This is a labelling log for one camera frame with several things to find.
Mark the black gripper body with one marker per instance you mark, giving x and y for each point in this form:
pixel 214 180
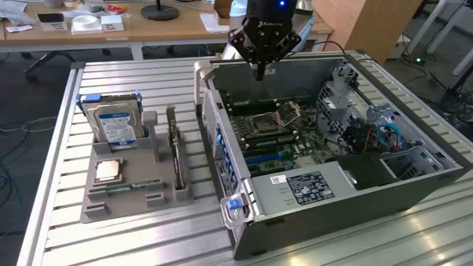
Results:
pixel 268 27

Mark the graphics card with metal bracket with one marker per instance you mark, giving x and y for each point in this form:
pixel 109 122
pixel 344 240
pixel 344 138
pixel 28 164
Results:
pixel 178 160

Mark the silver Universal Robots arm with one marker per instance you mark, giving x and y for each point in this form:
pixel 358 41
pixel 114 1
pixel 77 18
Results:
pixel 236 41

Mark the white paper stack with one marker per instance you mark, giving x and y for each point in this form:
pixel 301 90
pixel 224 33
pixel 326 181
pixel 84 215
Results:
pixel 214 23

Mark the brown cardboard box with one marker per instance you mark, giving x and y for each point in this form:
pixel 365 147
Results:
pixel 222 8

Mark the wooden cabinet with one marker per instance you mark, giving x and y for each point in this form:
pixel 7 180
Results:
pixel 369 25

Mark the black round lamp base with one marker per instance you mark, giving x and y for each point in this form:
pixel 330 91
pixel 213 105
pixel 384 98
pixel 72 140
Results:
pixel 158 12

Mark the wooden desk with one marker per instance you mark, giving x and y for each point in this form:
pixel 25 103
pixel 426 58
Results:
pixel 148 30

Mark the metal socket cover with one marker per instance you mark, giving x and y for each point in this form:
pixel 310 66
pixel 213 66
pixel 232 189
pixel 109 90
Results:
pixel 289 112

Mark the silver metal drive cage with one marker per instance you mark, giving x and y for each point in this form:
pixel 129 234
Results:
pixel 337 110

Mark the CPU socket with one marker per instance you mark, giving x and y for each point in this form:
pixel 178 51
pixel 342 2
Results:
pixel 265 124

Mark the blue slot retention clip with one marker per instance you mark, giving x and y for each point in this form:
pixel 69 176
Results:
pixel 233 181
pixel 228 168
pixel 218 131
pixel 221 144

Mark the plain white box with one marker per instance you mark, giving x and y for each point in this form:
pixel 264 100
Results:
pixel 112 23

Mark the installed RAM stick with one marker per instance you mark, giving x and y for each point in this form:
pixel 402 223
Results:
pixel 270 140

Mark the green motherboard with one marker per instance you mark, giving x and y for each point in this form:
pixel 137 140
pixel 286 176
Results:
pixel 306 144

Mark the white tape roll on box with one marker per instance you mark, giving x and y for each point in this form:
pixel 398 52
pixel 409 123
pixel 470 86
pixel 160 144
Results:
pixel 86 25

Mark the blue expansion slot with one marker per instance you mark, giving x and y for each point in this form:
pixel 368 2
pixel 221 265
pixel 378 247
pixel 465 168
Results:
pixel 262 158

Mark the hard disk in blue caddy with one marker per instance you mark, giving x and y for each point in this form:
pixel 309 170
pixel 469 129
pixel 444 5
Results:
pixel 114 124

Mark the white box with black lid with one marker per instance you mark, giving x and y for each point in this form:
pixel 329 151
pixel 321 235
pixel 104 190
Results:
pixel 50 22

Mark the black plastic air shroud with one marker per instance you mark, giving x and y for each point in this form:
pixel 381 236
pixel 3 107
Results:
pixel 369 171

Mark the black office chair base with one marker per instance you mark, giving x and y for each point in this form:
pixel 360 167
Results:
pixel 40 63

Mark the grey plastic parts rack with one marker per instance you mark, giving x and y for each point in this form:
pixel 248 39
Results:
pixel 140 171

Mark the silver disk bay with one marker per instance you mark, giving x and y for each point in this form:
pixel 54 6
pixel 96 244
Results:
pixel 413 163

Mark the grey power supply unit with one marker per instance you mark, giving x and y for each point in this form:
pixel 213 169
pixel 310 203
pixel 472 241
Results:
pixel 273 199

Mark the CPU with metal lid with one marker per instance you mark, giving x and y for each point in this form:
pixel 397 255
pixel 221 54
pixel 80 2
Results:
pixel 108 169

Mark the red and white card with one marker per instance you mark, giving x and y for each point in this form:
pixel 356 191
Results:
pixel 19 28

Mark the clear plastic bag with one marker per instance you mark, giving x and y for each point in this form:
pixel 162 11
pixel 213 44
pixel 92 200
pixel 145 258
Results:
pixel 16 12

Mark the blue case latch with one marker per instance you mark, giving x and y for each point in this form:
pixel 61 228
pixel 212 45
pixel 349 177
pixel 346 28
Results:
pixel 233 206

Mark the green loose RAM stick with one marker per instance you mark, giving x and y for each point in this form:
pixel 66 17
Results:
pixel 125 187

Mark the dark grey open PC case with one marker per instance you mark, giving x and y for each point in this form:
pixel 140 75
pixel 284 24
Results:
pixel 332 221

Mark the white table frame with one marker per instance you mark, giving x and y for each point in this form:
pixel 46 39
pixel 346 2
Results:
pixel 442 25

